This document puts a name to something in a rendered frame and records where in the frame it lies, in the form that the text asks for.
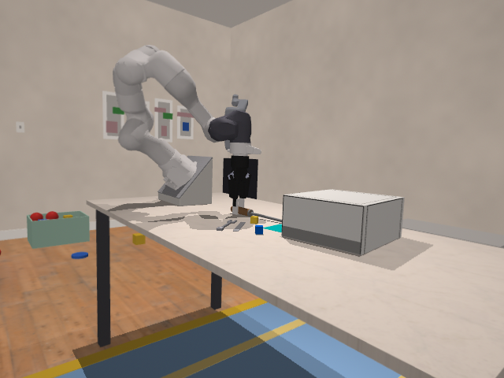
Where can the teal square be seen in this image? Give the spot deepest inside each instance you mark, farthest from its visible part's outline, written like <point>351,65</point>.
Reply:
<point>276,228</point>

